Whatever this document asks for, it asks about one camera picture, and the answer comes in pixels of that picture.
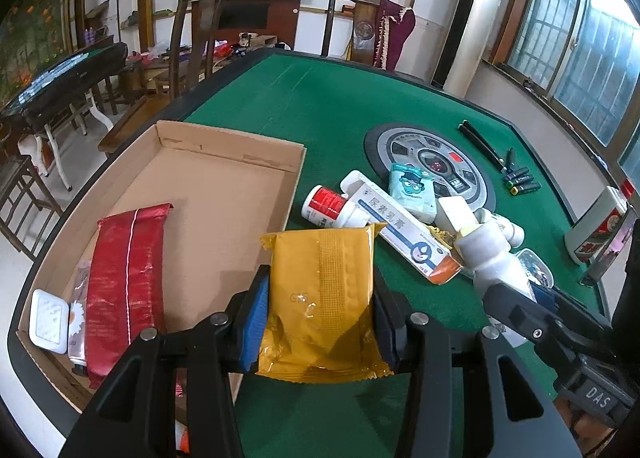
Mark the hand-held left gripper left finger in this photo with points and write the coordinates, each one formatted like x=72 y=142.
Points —
x=252 y=333

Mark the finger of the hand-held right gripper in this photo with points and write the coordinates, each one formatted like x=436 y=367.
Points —
x=545 y=297
x=515 y=313

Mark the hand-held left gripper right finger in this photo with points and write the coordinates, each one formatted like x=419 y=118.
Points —
x=387 y=333

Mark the white bottle with stepped cap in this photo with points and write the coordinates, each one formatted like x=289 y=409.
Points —
x=492 y=258

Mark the yellow foil packet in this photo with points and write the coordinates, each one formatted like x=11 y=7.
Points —
x=320 y=298

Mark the white bottle with green label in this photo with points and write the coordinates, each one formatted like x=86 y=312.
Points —
x=505 y=230

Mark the white blue ointment box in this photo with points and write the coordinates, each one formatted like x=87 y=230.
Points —
x=400 y=228

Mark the large white power adapter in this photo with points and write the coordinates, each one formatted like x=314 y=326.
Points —
x=452 y=212

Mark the red foil packet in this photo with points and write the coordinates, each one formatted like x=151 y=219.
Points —
x=125 y=288

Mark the shallow cardboard box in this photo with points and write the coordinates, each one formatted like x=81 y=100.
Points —
x=210 y=198

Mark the white bottle with red label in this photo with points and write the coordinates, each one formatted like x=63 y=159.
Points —
x=325 y=205

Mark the teal cartoon tissue pack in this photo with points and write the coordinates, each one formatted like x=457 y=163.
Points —
x=412 y=190

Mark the white square container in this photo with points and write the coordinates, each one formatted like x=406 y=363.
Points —
x=47 y=320

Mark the white red liquor bottle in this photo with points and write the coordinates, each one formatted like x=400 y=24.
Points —
x=592 y=228

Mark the black marker yellow cap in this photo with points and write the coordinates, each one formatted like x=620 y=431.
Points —
x=526 y=188

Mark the black marker green cap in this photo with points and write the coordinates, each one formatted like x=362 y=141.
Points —
x=521 y=180

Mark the black marker purple cap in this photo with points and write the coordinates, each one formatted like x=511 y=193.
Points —
x=517 y=173

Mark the thin dark pen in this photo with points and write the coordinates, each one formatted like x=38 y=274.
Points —
x=510 y=160

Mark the long black pen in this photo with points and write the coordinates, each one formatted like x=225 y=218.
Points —
x=487 y=140
x=480 y=147

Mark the round grey table centre panel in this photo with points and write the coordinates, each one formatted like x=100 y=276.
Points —
x=400 y=147

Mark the barred window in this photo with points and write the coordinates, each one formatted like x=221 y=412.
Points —
x=565 y=52

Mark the dark wooden side chair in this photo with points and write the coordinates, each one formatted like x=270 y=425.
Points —
x=30 y=198

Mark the white tower air conditioner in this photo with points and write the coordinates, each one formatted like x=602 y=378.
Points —
x=475 y=27

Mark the small cardboard box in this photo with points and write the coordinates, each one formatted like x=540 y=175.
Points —
x=262 y=41

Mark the maroon fringed cloth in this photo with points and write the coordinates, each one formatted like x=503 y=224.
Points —
x=395 y=32

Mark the wooden chair with round carving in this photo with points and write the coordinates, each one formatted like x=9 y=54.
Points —
x=362 y=32

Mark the plain wooden chair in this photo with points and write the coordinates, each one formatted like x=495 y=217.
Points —
x=202 y=22

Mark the black folding game table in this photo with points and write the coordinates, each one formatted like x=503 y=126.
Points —
x=65 y=77

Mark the purple bottle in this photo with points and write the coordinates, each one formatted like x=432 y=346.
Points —
x=90 y=36

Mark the wooden wall shelf unit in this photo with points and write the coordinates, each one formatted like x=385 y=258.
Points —
x=285 y=17

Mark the orange flower wall mural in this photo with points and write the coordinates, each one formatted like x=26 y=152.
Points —
x=35 y=22

